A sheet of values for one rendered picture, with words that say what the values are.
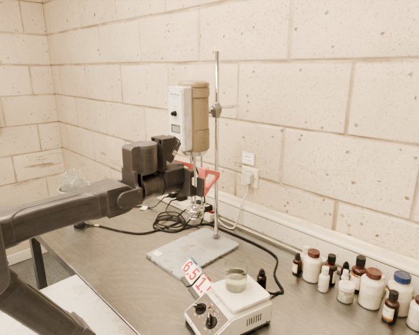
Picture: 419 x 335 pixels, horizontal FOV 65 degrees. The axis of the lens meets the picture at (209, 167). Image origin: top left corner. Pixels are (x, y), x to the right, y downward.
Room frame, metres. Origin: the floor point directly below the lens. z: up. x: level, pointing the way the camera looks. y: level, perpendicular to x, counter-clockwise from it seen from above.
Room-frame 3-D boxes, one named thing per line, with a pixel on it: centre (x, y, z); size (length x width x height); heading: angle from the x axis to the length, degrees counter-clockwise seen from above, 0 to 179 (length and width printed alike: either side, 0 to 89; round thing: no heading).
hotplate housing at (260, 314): (0.73, -0.06, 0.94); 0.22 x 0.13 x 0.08; 119
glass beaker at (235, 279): (0.75, -0.07, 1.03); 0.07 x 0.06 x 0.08; 118
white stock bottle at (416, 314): (0.71, -0.55, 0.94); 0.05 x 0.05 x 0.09
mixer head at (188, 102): (1.07, 0.07, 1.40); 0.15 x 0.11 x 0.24; 135
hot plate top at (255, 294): (0.74, -0.08, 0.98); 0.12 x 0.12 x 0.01; 29
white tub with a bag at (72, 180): (1.42, 0.63, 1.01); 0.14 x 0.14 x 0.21
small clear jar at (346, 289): (0.81, -0.40, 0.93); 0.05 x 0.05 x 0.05
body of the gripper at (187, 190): (0.72, 0.09, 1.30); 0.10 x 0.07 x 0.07; 45
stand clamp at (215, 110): (1.19, 0.01, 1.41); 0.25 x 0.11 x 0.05; 135
